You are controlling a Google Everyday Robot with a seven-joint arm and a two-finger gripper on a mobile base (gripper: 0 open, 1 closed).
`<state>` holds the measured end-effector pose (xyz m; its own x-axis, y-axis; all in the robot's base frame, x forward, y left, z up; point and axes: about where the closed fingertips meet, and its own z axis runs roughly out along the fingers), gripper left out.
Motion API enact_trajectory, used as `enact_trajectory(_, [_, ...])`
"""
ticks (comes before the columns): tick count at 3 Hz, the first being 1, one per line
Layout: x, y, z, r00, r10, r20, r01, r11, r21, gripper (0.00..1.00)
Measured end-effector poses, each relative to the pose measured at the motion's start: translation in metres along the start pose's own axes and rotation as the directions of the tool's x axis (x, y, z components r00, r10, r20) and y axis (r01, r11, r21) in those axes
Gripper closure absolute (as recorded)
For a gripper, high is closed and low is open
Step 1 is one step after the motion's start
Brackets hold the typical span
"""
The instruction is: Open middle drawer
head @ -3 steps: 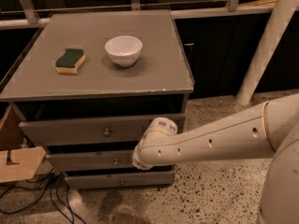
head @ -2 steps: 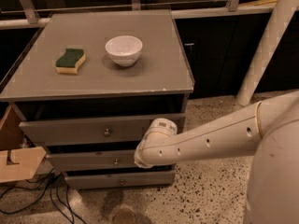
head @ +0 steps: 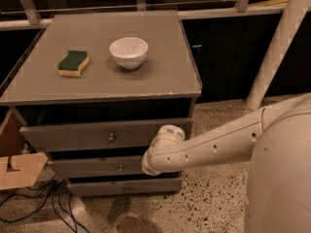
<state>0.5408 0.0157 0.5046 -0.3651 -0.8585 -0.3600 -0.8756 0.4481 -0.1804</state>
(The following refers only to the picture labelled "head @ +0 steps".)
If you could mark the white diagonal pole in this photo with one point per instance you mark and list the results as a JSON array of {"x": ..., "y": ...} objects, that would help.
[{"x": 288, "y": 25}]

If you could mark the metal railing frame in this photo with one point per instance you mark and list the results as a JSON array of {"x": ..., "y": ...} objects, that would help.
[{"x": 34, "y": 14}]

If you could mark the white ceramic bowl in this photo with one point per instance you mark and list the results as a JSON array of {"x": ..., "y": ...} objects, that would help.
[{"x": 129, "y": 52}]

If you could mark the wooden box left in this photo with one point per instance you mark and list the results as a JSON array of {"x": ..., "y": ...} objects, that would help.
[{"x": 17, "y": 169}]

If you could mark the round floor drain cover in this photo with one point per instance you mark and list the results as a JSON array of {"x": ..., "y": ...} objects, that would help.
[{"x": 130, "y": 224}]

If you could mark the grey top drawer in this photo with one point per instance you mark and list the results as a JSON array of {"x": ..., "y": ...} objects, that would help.
[{"x": 99, "y": 135}]

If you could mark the grey drawer cabinet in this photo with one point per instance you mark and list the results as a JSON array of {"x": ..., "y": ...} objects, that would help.
[{"x": 164, "y": 86}]

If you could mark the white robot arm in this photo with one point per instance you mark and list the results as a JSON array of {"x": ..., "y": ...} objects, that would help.
[{"x": 275, "y": 140}]

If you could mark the grey bottom drawer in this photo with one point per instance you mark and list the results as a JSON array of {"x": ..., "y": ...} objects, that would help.
[{"x": 139, "y": 184}]

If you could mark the green yellow sponge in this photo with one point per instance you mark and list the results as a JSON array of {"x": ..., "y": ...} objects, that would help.
[{"x": 73, "y": 64}]

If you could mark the grey drawer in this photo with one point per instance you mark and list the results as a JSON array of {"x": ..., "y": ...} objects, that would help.
[
  {"x": 98, "y": 167},
  {"x": 99, "y": 135},
  {"x": 139, "y": 184}
]

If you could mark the dark wall cabinet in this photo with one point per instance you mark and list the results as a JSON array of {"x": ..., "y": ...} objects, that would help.
[{"x": 228, "y": 52}]

